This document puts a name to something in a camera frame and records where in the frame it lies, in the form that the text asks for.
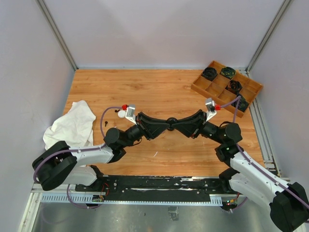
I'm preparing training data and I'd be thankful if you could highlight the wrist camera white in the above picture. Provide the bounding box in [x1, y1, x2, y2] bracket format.
[125, 104, 136, 124]
[205, 98, 217, 121]

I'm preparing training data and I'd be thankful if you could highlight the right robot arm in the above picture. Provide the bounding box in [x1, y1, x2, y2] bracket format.
[168, 110, 309, 232]

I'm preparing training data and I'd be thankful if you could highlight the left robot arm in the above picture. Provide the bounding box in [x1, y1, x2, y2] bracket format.
[32, 113, 170, 191]

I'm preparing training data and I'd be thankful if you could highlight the white cloth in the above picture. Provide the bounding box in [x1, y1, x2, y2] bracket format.
[42, 100, 96, 150]

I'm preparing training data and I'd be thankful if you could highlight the black charging case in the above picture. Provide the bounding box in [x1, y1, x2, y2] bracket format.
[166, 117, 178, 131]

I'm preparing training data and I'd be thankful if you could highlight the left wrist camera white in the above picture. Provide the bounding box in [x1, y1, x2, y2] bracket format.
[125, 104, 136, 124]

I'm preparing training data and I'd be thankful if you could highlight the wooden compartment tray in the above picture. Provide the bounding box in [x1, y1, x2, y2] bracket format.
[191, 60, 263, 118]

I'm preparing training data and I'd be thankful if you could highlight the dark swirl cup far left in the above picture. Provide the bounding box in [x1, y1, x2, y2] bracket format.
[201, 67, 217, 81]

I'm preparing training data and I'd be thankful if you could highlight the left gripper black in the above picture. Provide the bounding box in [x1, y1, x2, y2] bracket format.
[122, 112, 171, 148]

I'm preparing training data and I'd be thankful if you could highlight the dark red swirl cup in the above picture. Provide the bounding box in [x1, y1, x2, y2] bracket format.
[225, 80, 242, 95]

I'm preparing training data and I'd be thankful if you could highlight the blue green swirl cup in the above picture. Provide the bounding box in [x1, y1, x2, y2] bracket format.
[231, 94, 249, 112]

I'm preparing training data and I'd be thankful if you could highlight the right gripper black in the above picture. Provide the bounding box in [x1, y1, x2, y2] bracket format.
[172, 109, 225, 145]

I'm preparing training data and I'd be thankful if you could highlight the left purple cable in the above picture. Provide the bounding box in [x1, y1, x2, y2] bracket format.
[33, 105, 127, 210]

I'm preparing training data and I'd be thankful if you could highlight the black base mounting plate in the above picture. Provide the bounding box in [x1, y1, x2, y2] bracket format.
[75, 175, 237, 200]

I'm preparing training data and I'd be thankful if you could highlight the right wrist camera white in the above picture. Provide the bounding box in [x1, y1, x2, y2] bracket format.
[205, 98, 217, 121]

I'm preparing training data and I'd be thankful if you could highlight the slotted cable duct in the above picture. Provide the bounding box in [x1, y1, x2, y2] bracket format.
[40, 194, 223, 206]

